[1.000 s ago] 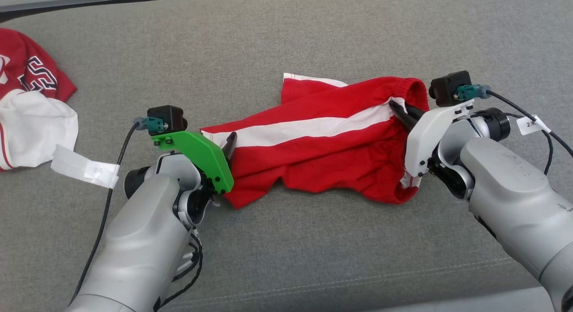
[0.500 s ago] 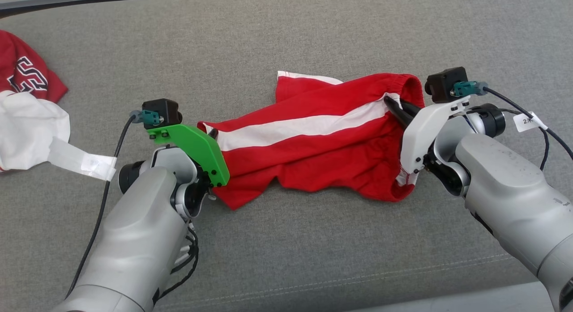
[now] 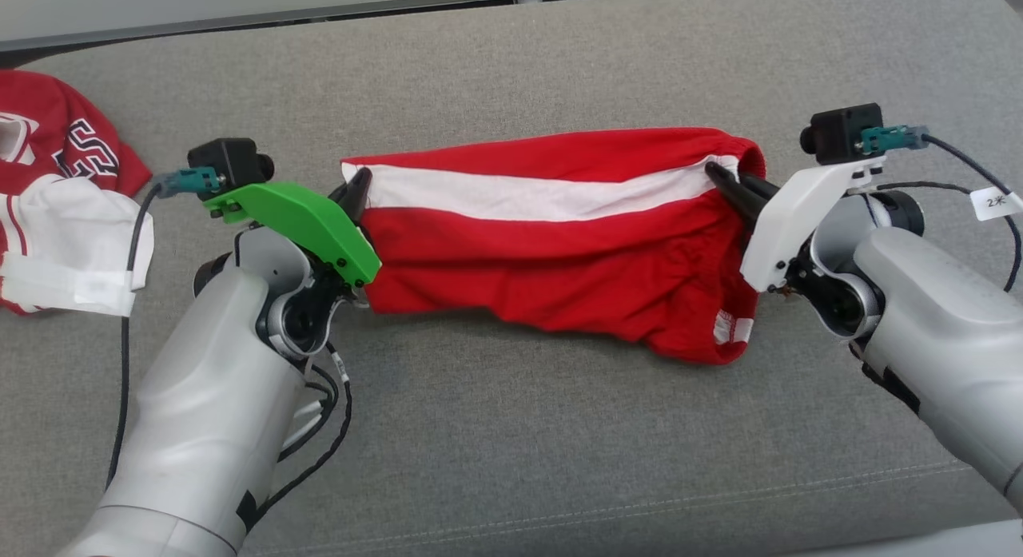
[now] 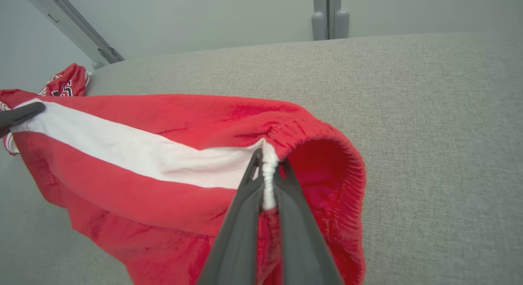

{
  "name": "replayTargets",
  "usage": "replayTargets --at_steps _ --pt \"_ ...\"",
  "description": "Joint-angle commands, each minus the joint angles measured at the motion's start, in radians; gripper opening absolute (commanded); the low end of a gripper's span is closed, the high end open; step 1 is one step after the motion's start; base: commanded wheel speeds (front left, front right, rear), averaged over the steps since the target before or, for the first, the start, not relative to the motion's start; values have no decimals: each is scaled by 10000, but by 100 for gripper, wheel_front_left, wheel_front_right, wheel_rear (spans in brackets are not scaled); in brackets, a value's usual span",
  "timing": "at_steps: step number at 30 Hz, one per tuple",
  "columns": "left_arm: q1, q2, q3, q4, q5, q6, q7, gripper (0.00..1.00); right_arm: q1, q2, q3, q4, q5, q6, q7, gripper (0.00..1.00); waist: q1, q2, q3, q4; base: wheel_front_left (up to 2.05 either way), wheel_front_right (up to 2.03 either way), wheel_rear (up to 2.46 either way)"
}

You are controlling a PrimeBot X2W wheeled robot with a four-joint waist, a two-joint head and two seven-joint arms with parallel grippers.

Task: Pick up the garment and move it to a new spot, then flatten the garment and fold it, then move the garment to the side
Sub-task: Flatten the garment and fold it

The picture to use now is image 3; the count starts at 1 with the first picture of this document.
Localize red shorts with white stripe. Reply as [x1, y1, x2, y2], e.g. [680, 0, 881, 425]
[341, 127, 766, 366]

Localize black right camera cable, teal plug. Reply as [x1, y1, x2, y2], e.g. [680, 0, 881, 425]
[859, 124, 1023, 294]

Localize white printed cable tag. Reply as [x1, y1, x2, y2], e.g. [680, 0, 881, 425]
[969, 188, 1023, 222]

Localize red white lettered jersey shirt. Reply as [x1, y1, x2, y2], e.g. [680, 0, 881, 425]
[0, 70, 153, 316]

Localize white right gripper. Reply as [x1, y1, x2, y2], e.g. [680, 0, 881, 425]
[705, 159, 886, 292]

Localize black left camera cable, teal plug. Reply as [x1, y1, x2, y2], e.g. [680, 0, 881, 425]
[106, 167, 221, 494]

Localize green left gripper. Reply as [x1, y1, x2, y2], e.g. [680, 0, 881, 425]
[204, 168, 382, 288]

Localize black camera cable, teal plug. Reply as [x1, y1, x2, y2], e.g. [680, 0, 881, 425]
[106, 167, 221, 494]
[859, 124, 1023, 294]

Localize grey fabric sofa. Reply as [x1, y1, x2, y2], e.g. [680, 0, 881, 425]
[0, 0, 1023, 557]

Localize blank white cable tag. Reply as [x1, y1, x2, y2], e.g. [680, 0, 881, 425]
[0, 273, 137, 316]

